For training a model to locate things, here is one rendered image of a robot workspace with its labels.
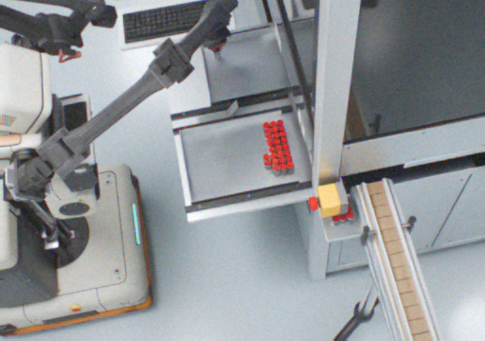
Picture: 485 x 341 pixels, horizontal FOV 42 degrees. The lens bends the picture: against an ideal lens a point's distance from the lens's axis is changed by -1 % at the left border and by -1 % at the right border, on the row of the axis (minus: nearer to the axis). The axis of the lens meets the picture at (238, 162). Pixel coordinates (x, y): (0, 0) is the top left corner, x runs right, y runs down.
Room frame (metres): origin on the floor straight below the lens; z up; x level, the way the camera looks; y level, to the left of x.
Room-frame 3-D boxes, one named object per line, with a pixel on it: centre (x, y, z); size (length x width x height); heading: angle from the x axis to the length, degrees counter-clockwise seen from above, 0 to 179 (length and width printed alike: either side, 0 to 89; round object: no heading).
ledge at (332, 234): (0.70, -0.28, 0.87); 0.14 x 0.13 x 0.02; 91
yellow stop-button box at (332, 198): (0.72, -0.24, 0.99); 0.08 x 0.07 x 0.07; 91
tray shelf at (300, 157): (1.13, -0.04, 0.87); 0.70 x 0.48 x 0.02; 1
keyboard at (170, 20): (1.63, 0.14, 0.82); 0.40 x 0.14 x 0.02; 90
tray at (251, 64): (1.30, -0.11, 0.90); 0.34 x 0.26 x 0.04; 91
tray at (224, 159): (0.96, 0.00, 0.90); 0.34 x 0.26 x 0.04; 91
